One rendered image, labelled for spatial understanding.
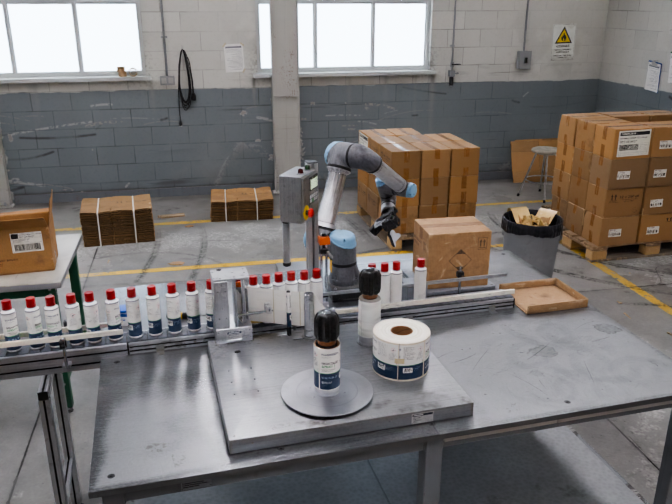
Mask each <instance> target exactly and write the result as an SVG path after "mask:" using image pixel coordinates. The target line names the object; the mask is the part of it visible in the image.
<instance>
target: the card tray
mask: <svg viewBox="0 0 672 504"><path fill-rule="evenodd" d="M499 289H503V290H508V289H514V290H515V293H514V294H511V295H512V296H513V297H514V298H515V305H516V306H517V307H518V308H520V309H521V310H522V311H523V312H525V313H526V314H527V315H528V314H536V313H544V312H551V311H559V310H567V309H575V308H583V307H587V306H588V298H586V297H585V296H583V295H582V294H580V293H579V292H577V291H576V290H574V289H573V288H571V287H570V286H568V285H567V284H565V283H564V282H562V281H561V280H559V279H558V278H548V279H539V280H530V281H521V282H512V283H504V284H499Z"/></svg>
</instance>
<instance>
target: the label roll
mask: <svg viewBox="0 0 672 504"><path fill-rule="evenodd" d="M429 350H430V329H429V328H428V326H426V325H425V324H423V323H421V322H419V321H416V320H412V319H405V318H394V319H387V320H384V321H381V322H379V323H377V324H376V325H375V326H374V328H373V363H372V367H373V370H374V372H375V373H376V374H378V375H379V376H381V377H383V378H385V379H388V380H393V381H413V380H417V379H420V378H422V377H423V376H425V375H426V374H427V372H428V369H429Z"/></svg>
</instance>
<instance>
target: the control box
mask: <svg viewBox="0 0 672 504"><path fill-rule="evenodd" d="M299 168H302V169H303V172H304V174H303V175H298V174H297V173H298V169H299ZM304 169H305V167H294V168H292V169H291V170H289V171H287V172H285V173H283V174H281V175H280V176H279V190H280V221H281V222H287V223H296V224H302V223H304V222H305V221H307V220H308V219H309V217H308V215H306V210H309V209H310V208H313V210H314V215H315V214H316V213H317V212H318V199H317V200H316V201H314V202H313V203H311V204H310V201H309V195H310V194H312V193H313V192H315V191H316V190H318V187H316V188H315V189H313V190H312V191H310V180H309V178H310V177H311V176H313V175H315V174H316V173H318V170H316V169H315V168H311V170H310V171H304Z"/></svg>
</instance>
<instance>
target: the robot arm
mask: <svg viewBox="0 0 672 504"><path fill-rule="evenodd" d="M324 158H325V162H326V163H327V169H328V171H329V173H328V177H327V181H326V185H325V189H324V193H323V197H322V201H321V205H320V209H319V213H318V232H319V236H320V234H322V233H327V234H328V236H329V237H330V245H328V251H329V252H330V253H331V255H332V256H333V258H332V273H331V271H330V274H329V283H330V284H332V285H334V286H339V287H348V286H353V285H356V284H358V283H359V274H360V271H359V268H358V266H357V257H356V239H355V235H354V234H353V233H352V232H350V231H347V230H336V228H335V226H334V224H335V220H336V216H337V212H338V208H339V204H340V200H341V196H342V192H343V188H344V184H345V180H346V176H347V175H349V174H350V173H351V170H352V168H353V169H360V170H364V171H366V172H367V173H370V174H373V175H375V176H376V177H377V178H376V179H375V182H376V187H377V189H378V192H379V196H380V199H381V216H380V218H378V219H377V220H376V221H375V223H374V224H373V225H372V227H371V228H370V229H369V231H370V232H371V233H372V234H373V235H374V236H377V234H378V233H379V232H380V231H381V230H382V229H384V230H385V231H386V232H388V234H387V235H388V237H389V239H390V242H391V245H392V246H393V247H396V243H395V242H396V241H397V240H398V239H399V238H400V236H401V235H400V233H395V231H394V230H392V229H395V228H397V227H398V226H400V219H399V218H398V216H397V215H396V213H397V212H398V210H397V209H396V196H401V197H406V198H413V197H414V196H415V195H416V192H417V186H416V184H414V183H411V182H410V183H409V182H407V181H406V180H405V179H403V178H402V177H401V176H400V175H399V174H397V173H396V172H395V171H394V170H393V169H391V168H390V167H389V166H388V165H387V164H385V163H384V162H383V161H382V158H381V157H380V156H379V155H378V154H377V153H376V152H374V151H373V150H371V149H370V148H368V147H366V146H364V145H362V144H358V143H348V142H343V141H339V142H332V143H331V144H330V145H329V146H328V147H327V149H326V151H325V155H324ZM398 222H399V224H398Z"/></svg>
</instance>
